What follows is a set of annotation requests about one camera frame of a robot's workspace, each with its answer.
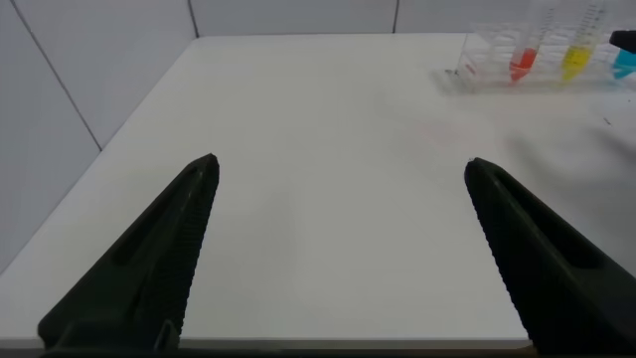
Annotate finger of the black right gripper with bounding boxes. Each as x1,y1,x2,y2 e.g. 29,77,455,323
608,29,636,55

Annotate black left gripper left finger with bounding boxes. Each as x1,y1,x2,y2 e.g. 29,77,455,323
37,152,221,350

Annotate test tube with blue pigment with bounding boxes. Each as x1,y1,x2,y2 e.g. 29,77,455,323
611,47,636,81

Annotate test tube with yellow pigment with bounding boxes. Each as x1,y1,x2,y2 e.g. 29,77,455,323
560,0,610,84

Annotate clear plastic test tube rack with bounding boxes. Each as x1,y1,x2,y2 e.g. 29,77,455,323
454,19,636,93

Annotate test tube with red pigment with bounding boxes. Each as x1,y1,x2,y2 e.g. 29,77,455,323
509,0,556,84

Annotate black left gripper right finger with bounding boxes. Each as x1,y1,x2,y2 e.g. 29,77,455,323
463,156,636,355

